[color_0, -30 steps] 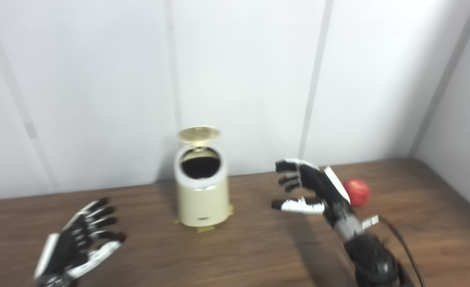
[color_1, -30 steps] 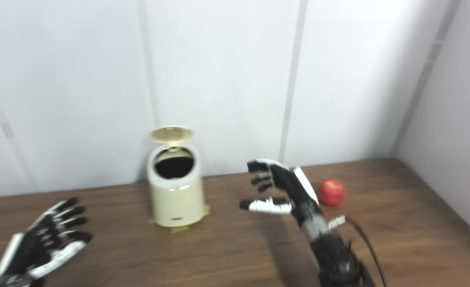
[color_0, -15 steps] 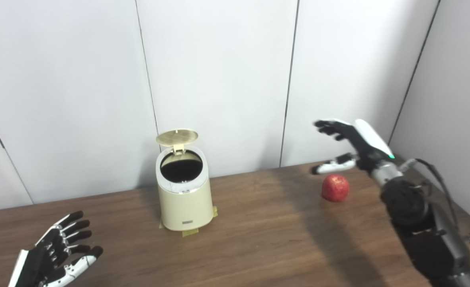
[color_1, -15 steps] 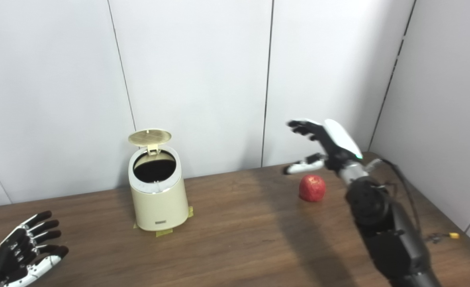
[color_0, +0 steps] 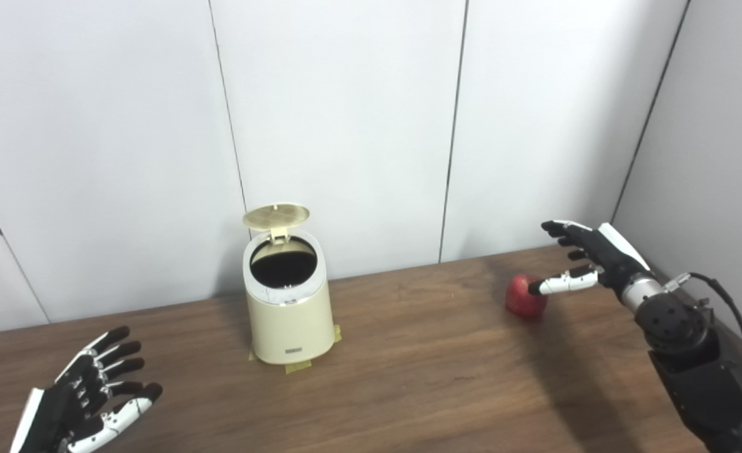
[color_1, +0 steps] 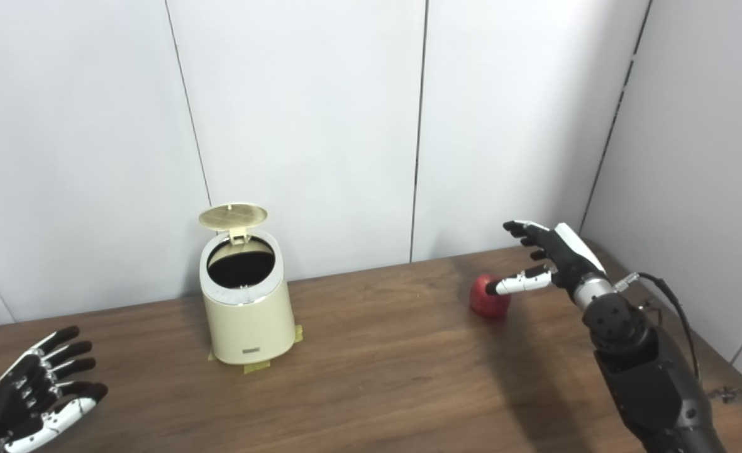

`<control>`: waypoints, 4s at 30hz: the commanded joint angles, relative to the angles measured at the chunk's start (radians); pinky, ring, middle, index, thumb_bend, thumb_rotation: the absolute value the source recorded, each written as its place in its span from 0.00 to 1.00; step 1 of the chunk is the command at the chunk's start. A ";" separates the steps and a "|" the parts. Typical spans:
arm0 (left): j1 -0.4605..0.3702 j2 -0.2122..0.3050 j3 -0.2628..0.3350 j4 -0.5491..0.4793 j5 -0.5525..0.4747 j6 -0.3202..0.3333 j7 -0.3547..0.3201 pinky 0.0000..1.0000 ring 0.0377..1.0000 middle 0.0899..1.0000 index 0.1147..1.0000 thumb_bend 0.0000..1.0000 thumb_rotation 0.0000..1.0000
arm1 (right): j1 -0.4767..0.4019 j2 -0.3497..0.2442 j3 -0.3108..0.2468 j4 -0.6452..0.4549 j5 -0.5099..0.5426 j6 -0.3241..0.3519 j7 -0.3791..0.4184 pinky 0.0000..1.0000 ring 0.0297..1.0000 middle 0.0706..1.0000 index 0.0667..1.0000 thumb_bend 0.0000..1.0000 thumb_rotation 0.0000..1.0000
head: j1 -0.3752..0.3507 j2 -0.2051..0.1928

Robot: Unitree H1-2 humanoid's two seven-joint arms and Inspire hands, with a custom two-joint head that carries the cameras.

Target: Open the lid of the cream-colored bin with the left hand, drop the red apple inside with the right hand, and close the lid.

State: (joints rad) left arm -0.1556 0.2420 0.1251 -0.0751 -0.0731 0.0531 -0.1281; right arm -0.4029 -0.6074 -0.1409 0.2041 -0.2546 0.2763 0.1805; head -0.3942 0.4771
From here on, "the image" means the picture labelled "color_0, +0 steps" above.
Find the red apple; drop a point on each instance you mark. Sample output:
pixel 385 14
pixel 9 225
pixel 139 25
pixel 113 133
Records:
pixel 520 302

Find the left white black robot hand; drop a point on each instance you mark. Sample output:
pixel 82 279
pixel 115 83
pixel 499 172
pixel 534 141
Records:
pixel 56 409

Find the cream-colored round bin lid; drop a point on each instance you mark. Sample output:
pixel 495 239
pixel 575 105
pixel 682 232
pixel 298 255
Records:
pixel 276 216

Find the cream-colored bin body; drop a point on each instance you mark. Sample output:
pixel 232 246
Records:
pixel 289 327

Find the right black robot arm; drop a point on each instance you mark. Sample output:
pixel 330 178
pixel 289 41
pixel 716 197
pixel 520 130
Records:
pixel 698 377

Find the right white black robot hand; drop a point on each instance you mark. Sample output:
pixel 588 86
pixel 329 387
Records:
pixel 607 255

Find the wide yellow tape strip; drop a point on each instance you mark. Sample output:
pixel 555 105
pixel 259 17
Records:
pixel 298 366

